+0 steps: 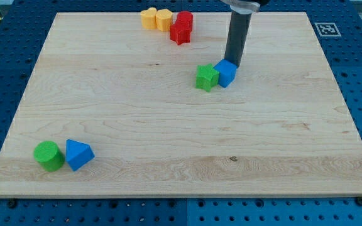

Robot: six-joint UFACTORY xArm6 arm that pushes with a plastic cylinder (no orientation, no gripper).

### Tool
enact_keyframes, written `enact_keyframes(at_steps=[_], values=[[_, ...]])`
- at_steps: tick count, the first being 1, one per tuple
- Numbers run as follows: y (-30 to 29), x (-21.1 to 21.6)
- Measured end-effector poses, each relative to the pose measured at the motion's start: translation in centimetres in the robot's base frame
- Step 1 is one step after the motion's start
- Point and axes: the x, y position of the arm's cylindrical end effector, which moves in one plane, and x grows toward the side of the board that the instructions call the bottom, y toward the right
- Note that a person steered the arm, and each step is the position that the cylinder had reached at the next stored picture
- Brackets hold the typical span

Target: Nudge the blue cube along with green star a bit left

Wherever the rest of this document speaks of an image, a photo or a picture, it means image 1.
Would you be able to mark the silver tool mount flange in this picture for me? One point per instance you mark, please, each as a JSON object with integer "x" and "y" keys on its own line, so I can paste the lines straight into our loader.
{"x": 243, "y": 7}

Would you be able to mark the white fiducial marker tag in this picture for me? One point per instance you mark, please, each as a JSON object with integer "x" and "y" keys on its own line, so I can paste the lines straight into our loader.
{"x": 326, "y": 29}

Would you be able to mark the red star block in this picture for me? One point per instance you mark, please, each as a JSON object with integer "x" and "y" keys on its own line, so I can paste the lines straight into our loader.
{"x": 180, "y": 32}

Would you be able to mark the blue triangular prism block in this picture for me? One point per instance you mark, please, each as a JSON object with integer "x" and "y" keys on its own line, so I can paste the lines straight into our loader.
{"x": 78, "y": 154}

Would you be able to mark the red cylinder block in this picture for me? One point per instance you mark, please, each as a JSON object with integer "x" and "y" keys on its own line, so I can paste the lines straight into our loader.
{"x": 185, "y": 18}

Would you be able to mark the yellow hexagon block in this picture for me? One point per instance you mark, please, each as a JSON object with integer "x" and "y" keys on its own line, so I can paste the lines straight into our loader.
{"x": 164, "y": 20}

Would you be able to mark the yellow heart block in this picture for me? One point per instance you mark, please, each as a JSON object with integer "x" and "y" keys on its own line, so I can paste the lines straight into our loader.
{"x": 148, "y": 18}

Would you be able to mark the light wooden board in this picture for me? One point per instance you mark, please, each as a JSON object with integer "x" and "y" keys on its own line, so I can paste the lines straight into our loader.
{"x": 280, "y": 129}

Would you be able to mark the green star block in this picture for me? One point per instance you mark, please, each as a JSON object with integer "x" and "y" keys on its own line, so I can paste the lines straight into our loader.
{"x": 206, "y": 77}

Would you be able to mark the blue cube block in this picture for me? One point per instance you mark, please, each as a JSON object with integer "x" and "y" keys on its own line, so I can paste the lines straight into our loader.
{"x": 227, "y": 72}

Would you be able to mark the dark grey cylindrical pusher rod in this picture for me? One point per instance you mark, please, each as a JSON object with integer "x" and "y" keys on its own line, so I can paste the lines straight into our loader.
{"x": 238, "y": 31}

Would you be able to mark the green cylinder block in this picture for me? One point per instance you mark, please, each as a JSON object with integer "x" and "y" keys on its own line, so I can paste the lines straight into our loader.
{"x": 49, "y": 156}

